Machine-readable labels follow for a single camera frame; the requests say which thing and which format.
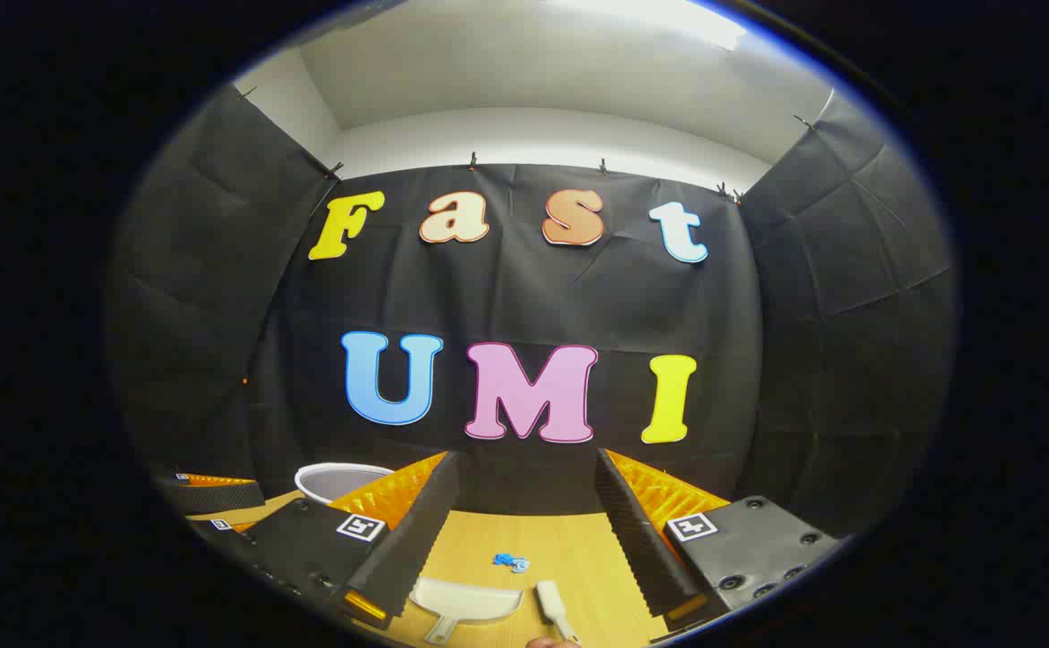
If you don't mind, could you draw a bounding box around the row of black cloth clips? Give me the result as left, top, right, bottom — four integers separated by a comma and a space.
238, 85, 815, 206

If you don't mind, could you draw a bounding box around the white ribbed garbage bin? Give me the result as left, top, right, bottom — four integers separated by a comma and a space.
294, 463, 396, 505

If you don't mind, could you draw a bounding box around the grey plastic dustpan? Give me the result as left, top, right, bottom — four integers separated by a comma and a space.
409, 576, 525, 645

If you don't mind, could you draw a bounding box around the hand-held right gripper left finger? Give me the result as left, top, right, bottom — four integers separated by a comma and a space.
240, 450, 462, 631

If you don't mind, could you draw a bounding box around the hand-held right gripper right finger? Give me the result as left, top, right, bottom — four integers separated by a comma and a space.
594, 447, 840, 631

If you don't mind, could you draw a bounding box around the small white broom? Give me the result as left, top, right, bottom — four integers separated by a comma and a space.
535, 580, 582, 647

